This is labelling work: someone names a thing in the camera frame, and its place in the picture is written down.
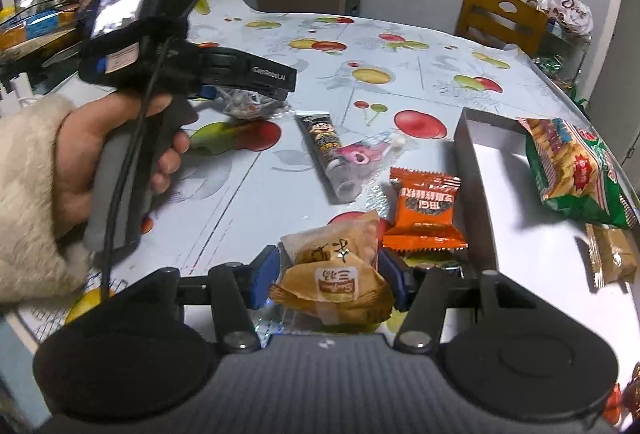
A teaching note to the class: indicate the black tube snack packet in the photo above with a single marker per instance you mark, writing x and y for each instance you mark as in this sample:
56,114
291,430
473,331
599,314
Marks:
327,149

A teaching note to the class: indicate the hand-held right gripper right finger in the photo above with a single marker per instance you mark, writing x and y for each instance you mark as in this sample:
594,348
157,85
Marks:
397,279

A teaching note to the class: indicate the green shrimp chips bag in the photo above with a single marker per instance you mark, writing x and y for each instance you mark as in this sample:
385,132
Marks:
575,169

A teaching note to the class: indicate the orange snack packet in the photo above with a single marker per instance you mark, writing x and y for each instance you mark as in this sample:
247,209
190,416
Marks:
425,209

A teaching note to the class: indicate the wooden chair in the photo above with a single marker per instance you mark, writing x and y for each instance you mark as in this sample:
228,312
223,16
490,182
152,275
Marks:
500,19

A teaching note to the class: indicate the blue box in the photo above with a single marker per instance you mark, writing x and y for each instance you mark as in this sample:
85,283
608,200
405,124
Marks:
45,25

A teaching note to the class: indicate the clear pink lollipop packet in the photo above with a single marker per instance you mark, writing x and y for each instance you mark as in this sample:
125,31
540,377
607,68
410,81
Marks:
370,159

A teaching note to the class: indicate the grey box with white inside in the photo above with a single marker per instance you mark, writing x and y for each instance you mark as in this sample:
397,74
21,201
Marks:
510,194

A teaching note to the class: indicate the person's left forearm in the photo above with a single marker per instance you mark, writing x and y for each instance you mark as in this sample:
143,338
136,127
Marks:
25,194

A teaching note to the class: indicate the person's left hand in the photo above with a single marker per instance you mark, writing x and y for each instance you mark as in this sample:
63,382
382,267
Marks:
75,154

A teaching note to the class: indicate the olive brown snack packet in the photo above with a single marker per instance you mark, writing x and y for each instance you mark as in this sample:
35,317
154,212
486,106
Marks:
612,256

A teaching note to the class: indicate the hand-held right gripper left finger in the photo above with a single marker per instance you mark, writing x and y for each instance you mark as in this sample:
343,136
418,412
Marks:
264,279

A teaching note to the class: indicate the tan pastry packet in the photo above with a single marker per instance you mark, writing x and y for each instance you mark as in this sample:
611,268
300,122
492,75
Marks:
335,274

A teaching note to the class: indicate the fruit print tablecloth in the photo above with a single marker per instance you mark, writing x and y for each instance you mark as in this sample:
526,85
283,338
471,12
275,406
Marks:
240,194

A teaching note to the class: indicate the clear peanut packet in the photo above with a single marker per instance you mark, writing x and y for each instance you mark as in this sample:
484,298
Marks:
250,106

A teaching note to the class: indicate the metal storage rack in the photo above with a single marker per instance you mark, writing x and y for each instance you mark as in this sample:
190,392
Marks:
560,54

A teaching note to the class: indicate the white plastic bag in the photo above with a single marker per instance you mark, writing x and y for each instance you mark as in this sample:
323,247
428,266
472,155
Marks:
570,9

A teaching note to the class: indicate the orange foil wrapper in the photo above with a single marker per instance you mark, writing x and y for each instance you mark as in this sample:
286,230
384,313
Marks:
625,394

